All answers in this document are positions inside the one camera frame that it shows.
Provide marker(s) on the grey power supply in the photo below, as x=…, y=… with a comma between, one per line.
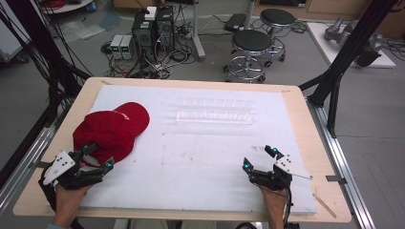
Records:
x=116, y=46
x=127, y=47

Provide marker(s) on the white cloth mat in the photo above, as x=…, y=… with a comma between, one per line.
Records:
x=203, y=165

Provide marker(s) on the aluminium rail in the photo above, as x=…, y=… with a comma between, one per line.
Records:
x=344, y=159
x=25, y=159

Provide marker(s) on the black computer tower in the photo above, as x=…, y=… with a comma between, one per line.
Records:
x=165, y=28
x=144, y=35

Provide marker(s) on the black flat box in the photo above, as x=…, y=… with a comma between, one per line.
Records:
x=235, y=22

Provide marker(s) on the red baseball cap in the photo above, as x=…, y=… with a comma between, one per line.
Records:
x=110, y=132

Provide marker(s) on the clear plastic rack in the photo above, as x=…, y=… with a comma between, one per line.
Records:
x=216, y=111

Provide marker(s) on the clear plastic sheet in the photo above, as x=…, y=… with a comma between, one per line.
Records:
x=86, y=27

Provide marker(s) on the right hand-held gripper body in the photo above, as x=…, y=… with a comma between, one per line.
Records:
x=270, y=179

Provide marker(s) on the person's right hand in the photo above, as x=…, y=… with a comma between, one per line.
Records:
x=273, y=198

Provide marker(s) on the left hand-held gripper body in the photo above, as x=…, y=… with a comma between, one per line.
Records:
x=60, y=163

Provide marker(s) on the white box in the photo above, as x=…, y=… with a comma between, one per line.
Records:
x=151, y=13

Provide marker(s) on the person's left hand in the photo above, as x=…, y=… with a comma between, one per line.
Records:
x=68, y=200

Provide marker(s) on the white floor board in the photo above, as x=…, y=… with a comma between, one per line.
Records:
x=321, y=41

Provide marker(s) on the grey table leg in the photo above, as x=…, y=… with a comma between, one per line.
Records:
x=197, y=35

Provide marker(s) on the wooden stick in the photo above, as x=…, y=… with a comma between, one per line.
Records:
x=324, y=205

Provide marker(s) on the white round table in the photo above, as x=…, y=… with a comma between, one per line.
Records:
x=68, y=7

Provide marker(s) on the black round stool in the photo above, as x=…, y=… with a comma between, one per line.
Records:
x=251, y=41
x=277, y=17

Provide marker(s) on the black metal frame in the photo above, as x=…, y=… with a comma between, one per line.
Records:
x=38, y=41
x=350, y=47

